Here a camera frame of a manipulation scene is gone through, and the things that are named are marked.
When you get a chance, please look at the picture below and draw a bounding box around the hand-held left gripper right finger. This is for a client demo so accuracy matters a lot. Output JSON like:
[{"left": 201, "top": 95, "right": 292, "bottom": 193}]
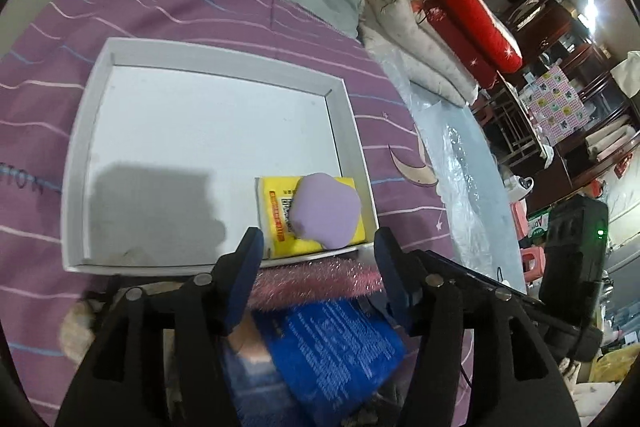
[{"left": 374, "top": 227, "right": 582, "bottom": 427}]

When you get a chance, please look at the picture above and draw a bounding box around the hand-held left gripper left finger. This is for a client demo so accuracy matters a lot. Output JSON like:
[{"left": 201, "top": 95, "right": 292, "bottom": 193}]
[{"left": 55, "top": 228, "right": 264, "bottom": 427}]

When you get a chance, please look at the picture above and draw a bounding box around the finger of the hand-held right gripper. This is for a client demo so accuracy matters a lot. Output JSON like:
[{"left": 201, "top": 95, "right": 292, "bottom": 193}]
[{"left": 422, "top": 249, "right": 546, "bottom": 308}]

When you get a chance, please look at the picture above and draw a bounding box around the pink glitter sponge cloth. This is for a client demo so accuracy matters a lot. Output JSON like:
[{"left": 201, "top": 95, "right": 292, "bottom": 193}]
[{"left": 247, "top": 257, "right": 383, "bottom": 310}]

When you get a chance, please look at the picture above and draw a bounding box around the white cardboard box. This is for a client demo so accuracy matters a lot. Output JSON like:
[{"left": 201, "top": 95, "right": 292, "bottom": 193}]
[{"left": 61, "top": 37, "right": 378, "bottom": 278}]

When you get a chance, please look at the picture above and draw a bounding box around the green and white carton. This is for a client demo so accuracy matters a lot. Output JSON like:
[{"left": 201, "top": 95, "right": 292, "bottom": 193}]
[{"left": 529, "top": 209, "right": 552, "bottom": 239}]

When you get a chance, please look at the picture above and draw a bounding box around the pink plastic stool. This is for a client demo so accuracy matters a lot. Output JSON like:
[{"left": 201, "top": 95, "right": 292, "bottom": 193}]
[{"left": 511, "top": 201, "right": 547, "bottom": 284}]

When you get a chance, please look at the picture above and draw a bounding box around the yellow packet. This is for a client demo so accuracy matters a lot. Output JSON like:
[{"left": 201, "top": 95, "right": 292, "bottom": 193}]
[{"left": 255, "top": 176, "right": 368, "bottom": 260}]

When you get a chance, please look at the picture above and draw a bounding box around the purple makeup puff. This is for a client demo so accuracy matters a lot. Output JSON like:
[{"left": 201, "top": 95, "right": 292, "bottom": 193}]
[{"left": 291, "top": 172, "right": 362, "bottom": 250}]

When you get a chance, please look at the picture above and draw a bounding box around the blue plastic packet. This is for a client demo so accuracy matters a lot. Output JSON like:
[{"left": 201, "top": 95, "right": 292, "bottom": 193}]
[{"left": 220, "top": 299, "right": 406, "bottom": 427}]

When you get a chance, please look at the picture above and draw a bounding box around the white small device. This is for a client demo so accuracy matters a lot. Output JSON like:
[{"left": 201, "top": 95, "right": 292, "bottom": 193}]
[{"left": 505, "top": 174, "right": 535, "bottom": 200}]

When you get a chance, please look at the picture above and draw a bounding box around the yellow plastic bag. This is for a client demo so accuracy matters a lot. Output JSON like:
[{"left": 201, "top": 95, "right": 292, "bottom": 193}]
[{"left": 589, "top": 346, "right": 633, "bottom": 384}]

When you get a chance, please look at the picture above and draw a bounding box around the clear plastic sheet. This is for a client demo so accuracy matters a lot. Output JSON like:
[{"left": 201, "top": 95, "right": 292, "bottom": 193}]
[{"left": 380, "top": 42, "right": 528, "bottom": 298}]

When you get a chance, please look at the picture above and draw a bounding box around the dark wooden cabinet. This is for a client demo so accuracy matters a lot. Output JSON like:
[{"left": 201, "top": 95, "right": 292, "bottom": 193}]
[{"left": 470, "top": 0, "right": 640, "bottom": 208}]

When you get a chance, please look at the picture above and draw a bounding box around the pink checkered printed cloth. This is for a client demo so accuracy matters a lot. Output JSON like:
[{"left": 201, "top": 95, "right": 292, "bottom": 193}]
[{"left": 520, "top": 64, "right": 586, "bottom": 144}]

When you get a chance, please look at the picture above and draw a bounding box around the white folded quilt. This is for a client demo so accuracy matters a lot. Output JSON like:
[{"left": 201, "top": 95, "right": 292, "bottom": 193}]
[{"left": 360, "top": 0, "right": 481, "bottom": 105}]

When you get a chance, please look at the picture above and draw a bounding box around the red floral quilt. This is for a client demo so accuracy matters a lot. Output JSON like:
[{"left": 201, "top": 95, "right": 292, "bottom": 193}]
[{"left": 382, "top": 0, "right": 523, "bottom": 90}]

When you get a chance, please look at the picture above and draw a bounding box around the purple striped bed sheet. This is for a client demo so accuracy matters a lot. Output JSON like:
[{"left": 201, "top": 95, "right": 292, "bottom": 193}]
[{"left": 0, "top": 0, "right": 476, "bottom": 427}]

